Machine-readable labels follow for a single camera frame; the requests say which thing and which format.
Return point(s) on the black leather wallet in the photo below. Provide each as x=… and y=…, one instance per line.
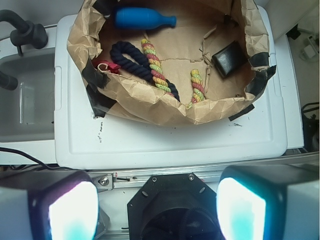
x=229, y=59

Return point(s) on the grey toy sink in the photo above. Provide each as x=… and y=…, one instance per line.
x=27, y=113

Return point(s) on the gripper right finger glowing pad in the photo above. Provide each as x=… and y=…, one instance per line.
x=269, y=202

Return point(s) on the blue plastic bottle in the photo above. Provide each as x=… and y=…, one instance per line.
x=140, y=18

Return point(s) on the aluminium rail frame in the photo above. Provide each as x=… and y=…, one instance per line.
x=106, y=180

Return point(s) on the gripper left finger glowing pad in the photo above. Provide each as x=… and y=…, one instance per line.
x=48, y=205

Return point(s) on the red fabric piece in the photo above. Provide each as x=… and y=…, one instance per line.
x=105, y=66

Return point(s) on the black faucet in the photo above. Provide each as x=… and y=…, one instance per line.
x=25, y=33

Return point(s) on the black octagonal mount plate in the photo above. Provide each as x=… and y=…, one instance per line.
x=173, y=208

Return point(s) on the brown paper bag container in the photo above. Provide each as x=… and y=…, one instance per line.
x=167, y=77

